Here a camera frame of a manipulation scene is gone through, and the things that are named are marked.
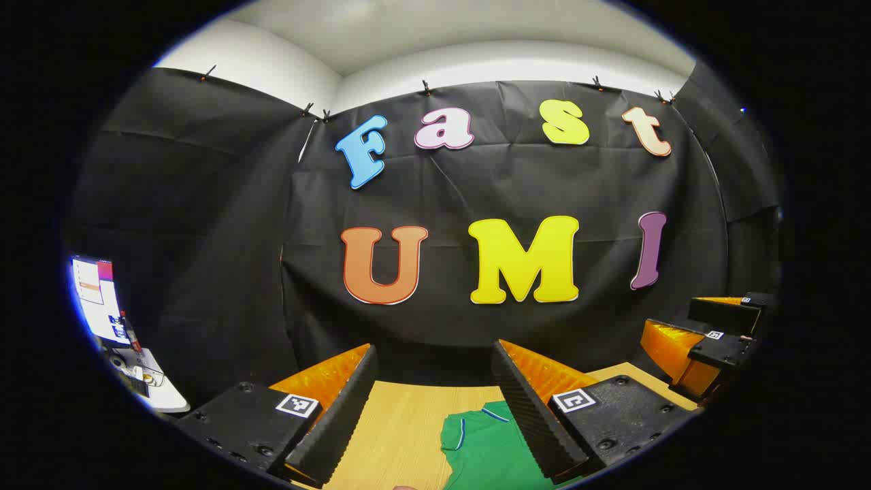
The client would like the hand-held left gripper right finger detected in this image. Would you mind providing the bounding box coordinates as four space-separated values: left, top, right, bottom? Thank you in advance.
491 339 702 485

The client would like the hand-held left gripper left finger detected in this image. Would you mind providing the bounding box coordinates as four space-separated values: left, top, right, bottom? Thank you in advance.
176 344 379 487

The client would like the green T-shirt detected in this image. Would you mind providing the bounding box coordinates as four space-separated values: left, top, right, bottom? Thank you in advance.
439 400 579 490

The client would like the white side table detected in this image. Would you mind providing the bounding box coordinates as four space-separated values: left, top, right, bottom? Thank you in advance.
102 344 191 414

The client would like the black backdrop cloth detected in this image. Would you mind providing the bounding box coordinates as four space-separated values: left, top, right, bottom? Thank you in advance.
65 60 783 409

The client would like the computer monitor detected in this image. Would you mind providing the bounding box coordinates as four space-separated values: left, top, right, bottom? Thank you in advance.
70 255 133 346

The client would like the row of black cloth clips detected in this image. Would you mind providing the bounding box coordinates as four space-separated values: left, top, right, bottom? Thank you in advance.
201 65 678 123

